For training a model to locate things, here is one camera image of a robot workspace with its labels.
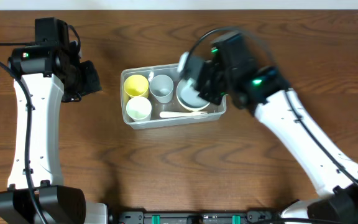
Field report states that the clear plastic container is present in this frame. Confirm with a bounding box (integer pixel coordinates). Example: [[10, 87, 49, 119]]
[[120, 63, 227, 129]]

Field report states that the grey plastic cup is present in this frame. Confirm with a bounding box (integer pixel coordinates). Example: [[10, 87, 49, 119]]
[[149, 75, 174, 104]]

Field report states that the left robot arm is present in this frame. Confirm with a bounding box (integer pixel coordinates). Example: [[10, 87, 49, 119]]
[[0, 42, 110, 223]]

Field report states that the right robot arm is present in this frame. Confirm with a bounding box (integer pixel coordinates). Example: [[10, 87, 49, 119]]
[[178, 49, 358, 223]]

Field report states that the yellow plastic cup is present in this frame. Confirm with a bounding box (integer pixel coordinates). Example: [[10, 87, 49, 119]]
[[123, 74, 149, 100]]

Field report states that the yellow plastic bowl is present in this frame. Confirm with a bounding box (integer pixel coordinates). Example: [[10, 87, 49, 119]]
[[184, 106, 206, 112]]

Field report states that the white plastic bowl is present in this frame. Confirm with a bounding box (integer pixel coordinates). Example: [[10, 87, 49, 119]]
[[177, 95, 209, 108]]

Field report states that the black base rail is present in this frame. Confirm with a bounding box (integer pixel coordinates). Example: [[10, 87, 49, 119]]
[[117, 210, 279, 224]]

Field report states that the pink plastic fork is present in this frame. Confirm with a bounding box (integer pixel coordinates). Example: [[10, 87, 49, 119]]
[[159, 111, 207, 118]]

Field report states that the grey plastic bowl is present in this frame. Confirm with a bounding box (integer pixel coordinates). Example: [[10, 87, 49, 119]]
[[177, 80, 210, 111]]

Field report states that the green plastic spoon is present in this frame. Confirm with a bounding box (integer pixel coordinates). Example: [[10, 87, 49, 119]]
[[181, 78, 198, 98]]

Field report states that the white plastic cup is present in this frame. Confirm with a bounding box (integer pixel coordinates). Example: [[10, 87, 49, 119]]
[[126, 96, 152, 122]]

